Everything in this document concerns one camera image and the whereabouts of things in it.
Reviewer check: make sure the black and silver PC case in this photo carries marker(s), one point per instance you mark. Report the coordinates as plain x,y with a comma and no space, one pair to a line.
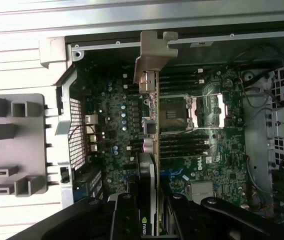
64,112

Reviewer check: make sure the silver chipset heatsink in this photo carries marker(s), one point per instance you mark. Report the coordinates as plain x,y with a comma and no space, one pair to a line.
202,188

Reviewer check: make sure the CPU socket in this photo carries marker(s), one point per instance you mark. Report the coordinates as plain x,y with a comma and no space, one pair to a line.
174,112

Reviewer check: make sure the blue expansion slot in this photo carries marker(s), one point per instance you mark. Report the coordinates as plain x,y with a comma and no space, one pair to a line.
174,173

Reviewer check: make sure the silver socket cover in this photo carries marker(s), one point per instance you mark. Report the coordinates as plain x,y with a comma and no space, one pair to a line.
222,112

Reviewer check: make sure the green motherboard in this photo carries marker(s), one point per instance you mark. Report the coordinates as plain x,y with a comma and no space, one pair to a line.
107,125

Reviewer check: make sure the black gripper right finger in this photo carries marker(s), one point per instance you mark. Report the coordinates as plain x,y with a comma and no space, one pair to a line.
184,220

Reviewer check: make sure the black RAM slot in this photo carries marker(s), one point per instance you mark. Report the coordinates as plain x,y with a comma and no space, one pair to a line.
182,70
182,81
182,138
182,143
182,86
182,75
182,155
182,149

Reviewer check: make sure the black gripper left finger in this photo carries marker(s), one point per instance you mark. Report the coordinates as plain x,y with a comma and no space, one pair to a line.
128,220

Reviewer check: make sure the grey parts rack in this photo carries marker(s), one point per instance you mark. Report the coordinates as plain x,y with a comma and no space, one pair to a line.
39,140

